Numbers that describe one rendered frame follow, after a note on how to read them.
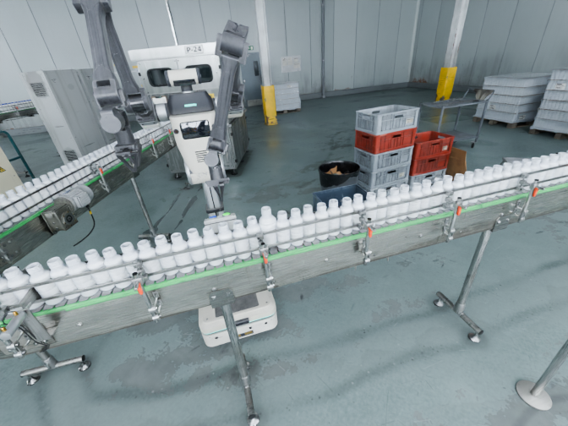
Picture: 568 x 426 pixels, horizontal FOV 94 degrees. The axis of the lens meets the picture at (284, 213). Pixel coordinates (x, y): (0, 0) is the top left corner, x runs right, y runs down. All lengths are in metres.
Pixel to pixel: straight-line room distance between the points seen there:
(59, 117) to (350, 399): 6.46
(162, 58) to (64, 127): 2.83
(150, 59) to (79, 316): 4.04
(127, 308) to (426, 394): 1.63
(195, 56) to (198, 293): 3.89
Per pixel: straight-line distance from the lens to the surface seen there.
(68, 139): 6.88
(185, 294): 1.19
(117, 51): 1.41
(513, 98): 7.96
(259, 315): 1.93
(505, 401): 2.14
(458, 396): 2.05
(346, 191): 1.83
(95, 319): 1.29
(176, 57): 4.73
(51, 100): 6.77
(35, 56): 14.01
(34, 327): 1.28
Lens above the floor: 1.70
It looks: 30 degrees down
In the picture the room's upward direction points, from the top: 5 degrees counter-clockwise
